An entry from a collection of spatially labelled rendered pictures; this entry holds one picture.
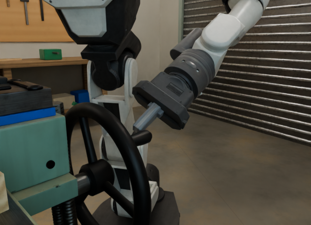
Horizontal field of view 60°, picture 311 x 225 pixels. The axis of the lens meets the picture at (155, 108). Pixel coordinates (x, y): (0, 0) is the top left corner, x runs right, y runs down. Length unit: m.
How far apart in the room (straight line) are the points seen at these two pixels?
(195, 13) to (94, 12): 3.23
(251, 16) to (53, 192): 0.58
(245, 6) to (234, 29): 0.13
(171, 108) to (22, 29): 3.30
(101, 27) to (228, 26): 0.39
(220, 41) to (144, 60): 3.91
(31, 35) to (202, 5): 2.23
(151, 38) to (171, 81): 4.02
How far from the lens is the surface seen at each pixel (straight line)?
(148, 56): 4.50
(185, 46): 0.61
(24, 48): 3.72
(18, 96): 0.39
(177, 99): 0.50
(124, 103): 0.99
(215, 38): 0.59
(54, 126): 0.40
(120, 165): 1.20
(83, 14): 0.86
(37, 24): 3.74
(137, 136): 0.46
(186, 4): 4.15
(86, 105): 0.49
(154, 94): 0.50
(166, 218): 1.51
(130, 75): 0.97
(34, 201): 0.40
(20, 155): 0.39
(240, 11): 0.72
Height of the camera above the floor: 1.06
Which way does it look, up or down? 14 degrees down
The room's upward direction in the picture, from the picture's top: straight up
